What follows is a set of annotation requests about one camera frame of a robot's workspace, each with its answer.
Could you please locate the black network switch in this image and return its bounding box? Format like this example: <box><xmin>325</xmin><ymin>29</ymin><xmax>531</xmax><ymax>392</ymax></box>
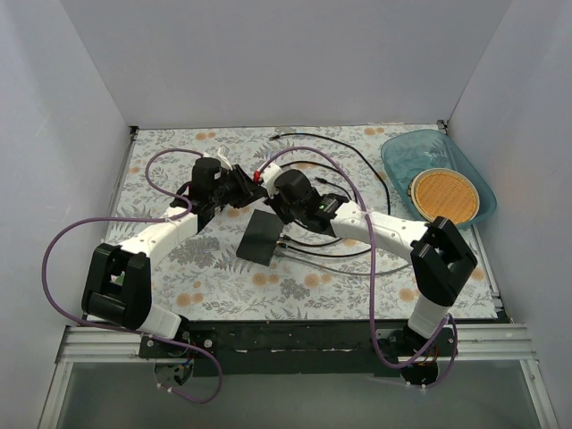
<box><xmin>236</xmin><ymin>209</ymin><xmax>284</xmax><ymax>266</ymax></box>

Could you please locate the grey ethernet cable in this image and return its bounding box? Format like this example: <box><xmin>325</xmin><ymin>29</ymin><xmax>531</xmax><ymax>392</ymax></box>
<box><xmin>274</xmin><ymin>248</ymin><xmax>410</xmax><ymax>277</ymax></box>

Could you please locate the black cable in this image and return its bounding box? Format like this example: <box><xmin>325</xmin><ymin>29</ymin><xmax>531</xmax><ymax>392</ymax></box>
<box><xmin>270</xmin><ymin>132</ymin><xmax>392</xmax><ymax>259</ymax></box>

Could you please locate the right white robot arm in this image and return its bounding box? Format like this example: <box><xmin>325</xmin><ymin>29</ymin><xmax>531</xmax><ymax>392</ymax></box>
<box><xmin>255</xmin><ymin>163</ymin><xmax>477</xmax><ymax>356</ymax></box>

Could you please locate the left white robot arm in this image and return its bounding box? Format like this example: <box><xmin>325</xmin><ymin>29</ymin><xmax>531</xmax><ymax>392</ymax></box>
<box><xmin>81</xmin><ymin>156</ymin><xmax>267</xmax><ymax>358</ymax></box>

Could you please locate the floral table mat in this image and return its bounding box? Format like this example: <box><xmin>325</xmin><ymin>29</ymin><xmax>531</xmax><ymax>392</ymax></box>
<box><xmin>86</xmin><ymin>124</ymin><xmax>501</xmax><ymax>323</ymax></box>

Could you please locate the teal plastic tray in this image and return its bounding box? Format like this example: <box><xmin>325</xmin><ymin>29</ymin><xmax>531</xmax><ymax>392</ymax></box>
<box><xmin>381</xmin><ymin>130</ymin><xmax>497</xmax><ymax>229</ymax></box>

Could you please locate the round woven bamboo basket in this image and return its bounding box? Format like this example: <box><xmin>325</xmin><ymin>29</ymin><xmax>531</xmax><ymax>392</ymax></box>
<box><xmin>408</xmin><ymin>168</ymin><xmax>480</xmax><ymax>224</ymax></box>

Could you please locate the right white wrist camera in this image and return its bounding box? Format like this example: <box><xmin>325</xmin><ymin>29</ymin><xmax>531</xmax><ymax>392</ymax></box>
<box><xmin>253</xmin><ymin>163</ymin><xmax>283</xmax><ymax>189</ymax></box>

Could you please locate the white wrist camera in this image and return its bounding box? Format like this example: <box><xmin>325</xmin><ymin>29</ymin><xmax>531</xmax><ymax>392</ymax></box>
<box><xmin>253</xmin><ymin>163</ymin><xmax>283</xmax><ymax>189</ymax></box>
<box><xmin>203</xmin><ymin>146</ymin><xmax>232</xmax><ymax>171</ymax></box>

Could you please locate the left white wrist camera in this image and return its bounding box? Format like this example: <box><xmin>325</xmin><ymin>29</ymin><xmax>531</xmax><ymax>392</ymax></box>
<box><xmin>203</xmin><ymin>146</ymin><xmax>232</xmax><ymax>171</ymax></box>

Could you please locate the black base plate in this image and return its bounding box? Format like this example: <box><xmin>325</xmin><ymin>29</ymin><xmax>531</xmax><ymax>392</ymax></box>
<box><xmin>138</xmin><ymin>317</ymin><xmax>459</xmax><ymax>379</ymax></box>

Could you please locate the aluminium frame rail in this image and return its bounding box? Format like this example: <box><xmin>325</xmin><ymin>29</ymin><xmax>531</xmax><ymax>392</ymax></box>
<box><xmin>38</xmin><ymin>321</ymin><xmax>558</xmax><ymax>428</ymax></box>

